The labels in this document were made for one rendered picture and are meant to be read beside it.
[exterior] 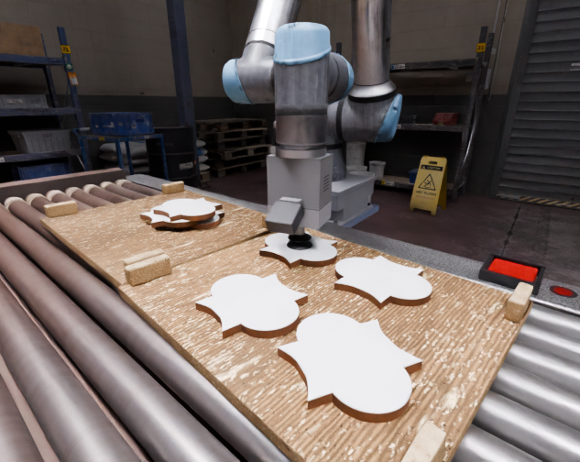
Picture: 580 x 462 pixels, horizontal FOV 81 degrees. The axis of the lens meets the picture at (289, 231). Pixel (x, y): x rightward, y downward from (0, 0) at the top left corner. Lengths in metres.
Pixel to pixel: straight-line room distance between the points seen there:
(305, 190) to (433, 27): 4.91
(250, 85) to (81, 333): 0.44
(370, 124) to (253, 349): 0.66
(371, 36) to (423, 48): 4.47
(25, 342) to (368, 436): 0.37
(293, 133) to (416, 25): 4.96
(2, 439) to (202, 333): 0.17
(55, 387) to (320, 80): 0.45
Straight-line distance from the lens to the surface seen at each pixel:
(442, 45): 5.26
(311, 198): 0.49
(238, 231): 0.66
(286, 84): 0.48
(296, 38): 0.48
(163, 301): 0.46
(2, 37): 4.69
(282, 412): 0.31
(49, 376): 0.43
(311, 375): 0.32
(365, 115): 0.89
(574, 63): 5.02
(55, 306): 0.55
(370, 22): 0.85
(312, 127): 0.48
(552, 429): 0.38
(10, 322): 0.54
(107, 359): 0.42
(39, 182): 1.24
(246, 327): 0.37
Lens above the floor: 1.17
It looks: 21 degrees down
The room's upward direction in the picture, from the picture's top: straight up
